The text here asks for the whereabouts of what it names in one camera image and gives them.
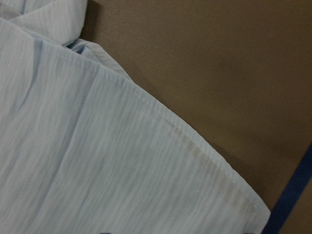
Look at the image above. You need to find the light blue button-up shirt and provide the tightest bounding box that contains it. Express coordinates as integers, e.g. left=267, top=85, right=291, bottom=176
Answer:
left=0, top=0, right=270, bottom=234

